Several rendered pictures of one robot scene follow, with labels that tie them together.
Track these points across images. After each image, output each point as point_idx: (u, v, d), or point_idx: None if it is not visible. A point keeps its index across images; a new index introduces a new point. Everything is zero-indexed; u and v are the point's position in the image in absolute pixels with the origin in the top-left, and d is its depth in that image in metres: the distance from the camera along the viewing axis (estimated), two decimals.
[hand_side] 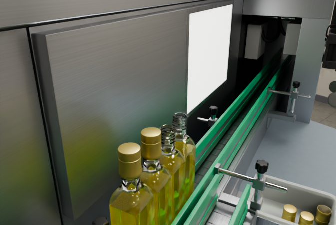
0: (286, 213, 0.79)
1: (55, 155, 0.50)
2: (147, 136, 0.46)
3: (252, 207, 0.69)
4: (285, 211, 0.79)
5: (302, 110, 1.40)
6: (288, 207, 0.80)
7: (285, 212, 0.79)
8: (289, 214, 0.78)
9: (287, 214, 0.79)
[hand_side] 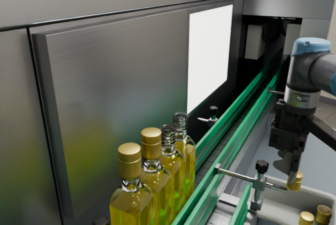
0: None
1: (55, 155, 0.50)
2: (147, 136, 0.46)
3: (252, 207, 0.69)
4: None
5: None
6: None
7: None
8: None
9: None
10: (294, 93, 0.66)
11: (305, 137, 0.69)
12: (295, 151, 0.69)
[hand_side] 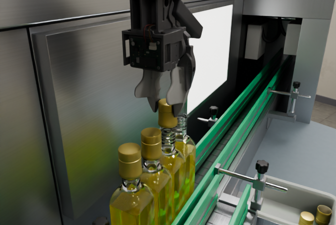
0: None
1: (55, 155, 0.50)
2: (147, 136, 0.46)
3: (252, 207, 0.69)
4: (171, 107, 0.50)
5: (302, 110, 1.40)
6: (166, 102, 0.51)
7: (171, 109, 0.50)
8: None
9: None
10: None
11: (184, 31, 0.46)
12: (189, 56, 0.45)
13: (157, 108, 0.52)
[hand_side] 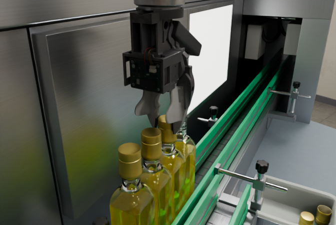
0: None
1: (55, 155, 0.50)
2: (147, 136, 0.46)
3: (252, 207, 0.69)
4: (171, 124, 0.51)
5: (302, 110, 1.40)
6: (165, 119, 0.52)
7: (171, 126, 0.51)
8: None
9: None
10: None
11: (183, 51, 0.47)
12: (188, 76, 0.46)
13: (156, 124, 0.53)
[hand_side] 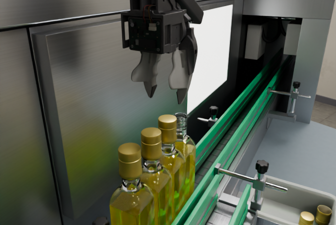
0: (173, 125, 0.51)
1: (55, 155, 0.50)
2: (147, 136, 0.46)
3: (252, 207, 0.69)
4: (171, 124, 0.51)
5: (302, 110, 1.40)
6: (165, 119, 0.52)
7: (171, 126, 0.51)
8: (175, 123, 0.52)
9: (174, 125, 0.52)
10: None
11: (184, 14, 0.45)
12: (190, 38, 0.44)
13: (153, 93, 0.51)
